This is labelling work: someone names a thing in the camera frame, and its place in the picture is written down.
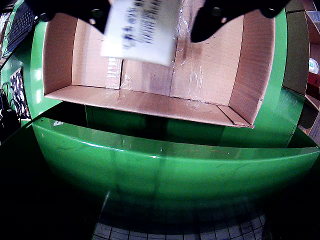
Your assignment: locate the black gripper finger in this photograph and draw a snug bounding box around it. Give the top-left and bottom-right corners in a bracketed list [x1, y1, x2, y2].
[24, 0, 112, 35]
[191, 0, 291, 44]

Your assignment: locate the cow print hand cream box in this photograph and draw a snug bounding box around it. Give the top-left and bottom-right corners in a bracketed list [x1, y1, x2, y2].
[99, 0, 183, 67]

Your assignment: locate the open cardboard box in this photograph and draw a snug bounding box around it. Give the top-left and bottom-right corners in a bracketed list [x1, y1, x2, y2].
[284, 0, 320, 16]

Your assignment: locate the large shallow cardboard tray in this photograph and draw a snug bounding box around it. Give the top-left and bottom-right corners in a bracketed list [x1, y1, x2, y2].
[42, 0, 276, 129]

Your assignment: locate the black laptop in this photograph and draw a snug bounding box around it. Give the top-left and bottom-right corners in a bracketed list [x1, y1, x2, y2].
[0, 0, 36, 60]

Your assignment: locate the black white patterned mouse pad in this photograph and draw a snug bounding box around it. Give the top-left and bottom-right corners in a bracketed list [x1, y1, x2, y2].
[9, 66, 32, 120]

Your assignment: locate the green metal conveyor frame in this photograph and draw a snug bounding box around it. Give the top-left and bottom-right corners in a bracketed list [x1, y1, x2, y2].
[0, 102, 320, 240]

